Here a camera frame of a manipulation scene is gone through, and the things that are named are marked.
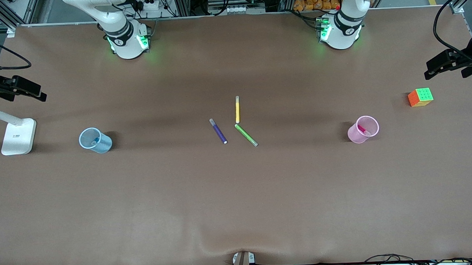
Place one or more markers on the white lamp stand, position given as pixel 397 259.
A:
pixel 18 136

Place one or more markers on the white connector strip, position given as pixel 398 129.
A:
pixel 229 9

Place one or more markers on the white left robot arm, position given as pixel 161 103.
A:
pixel 340 32

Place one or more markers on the metal table edge bracket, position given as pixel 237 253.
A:
pixel 242 261

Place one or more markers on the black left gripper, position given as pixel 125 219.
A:
pixel 470 55

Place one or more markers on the pink mesh cup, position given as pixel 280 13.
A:
pixel 361 130

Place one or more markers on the yellow marker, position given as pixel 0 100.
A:
pixel 237 109

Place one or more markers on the light blue mesh cup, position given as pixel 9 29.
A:
pixel 97 142

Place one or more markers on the green marker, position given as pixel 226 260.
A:
pixel 246 135

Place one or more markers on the purple marker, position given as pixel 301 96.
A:
pixel 218 131

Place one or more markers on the pink marker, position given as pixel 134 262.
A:
pixel 364 129

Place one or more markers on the colourful puzzle cube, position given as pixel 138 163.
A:
pixel 420 97

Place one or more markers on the white power strip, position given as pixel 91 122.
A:
pixel 151 4

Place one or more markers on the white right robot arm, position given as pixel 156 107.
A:
pixel 124 38

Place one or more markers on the blue marker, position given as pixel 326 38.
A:
pixel 95 141

